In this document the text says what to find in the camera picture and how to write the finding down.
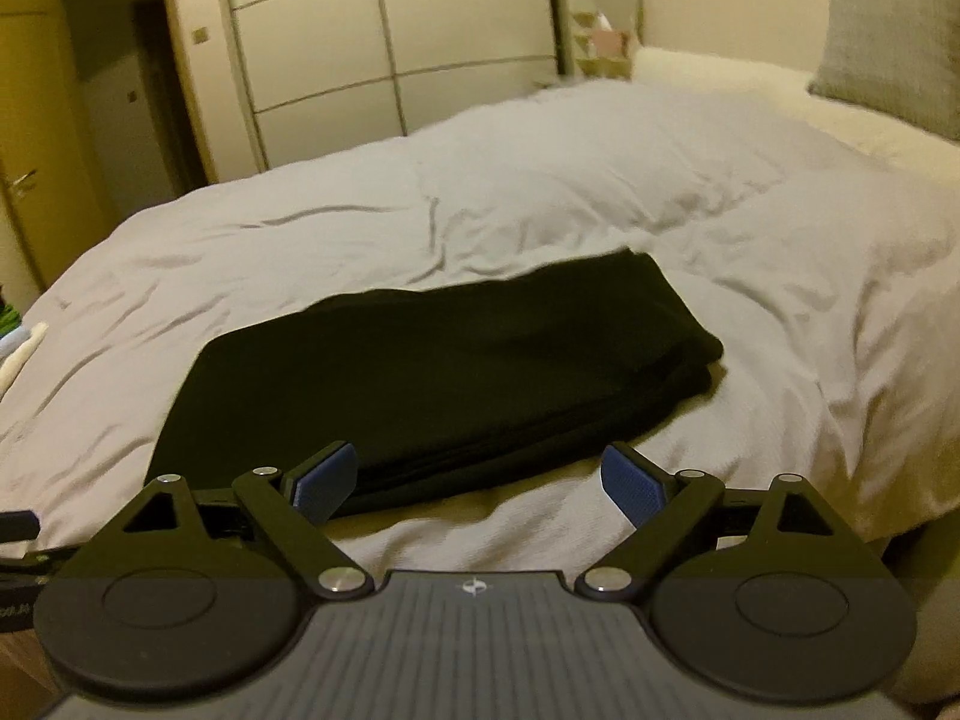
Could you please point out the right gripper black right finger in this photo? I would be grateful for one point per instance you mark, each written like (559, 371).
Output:
(766, 593)

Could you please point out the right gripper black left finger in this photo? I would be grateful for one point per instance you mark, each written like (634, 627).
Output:
(188, 592)

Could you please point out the black garment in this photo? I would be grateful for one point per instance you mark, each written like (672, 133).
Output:
(451, 391)

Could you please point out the green folded cloth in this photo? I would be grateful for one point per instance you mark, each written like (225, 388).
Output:
(10, 320)

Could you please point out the white duvet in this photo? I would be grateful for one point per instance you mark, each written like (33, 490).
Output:
(830, 278)

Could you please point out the wooden door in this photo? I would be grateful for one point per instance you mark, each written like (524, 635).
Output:
(51, 189)

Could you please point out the cream pillow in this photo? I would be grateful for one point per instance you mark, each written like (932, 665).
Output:
(878, 135)

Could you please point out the grey checked cushion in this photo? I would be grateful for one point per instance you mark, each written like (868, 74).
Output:
(899, 57)

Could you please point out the wooden shelf unit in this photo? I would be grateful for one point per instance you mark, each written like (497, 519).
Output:
(596, 48)

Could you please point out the white sliding wardrobe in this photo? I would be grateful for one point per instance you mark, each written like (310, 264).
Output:
(321, 76)

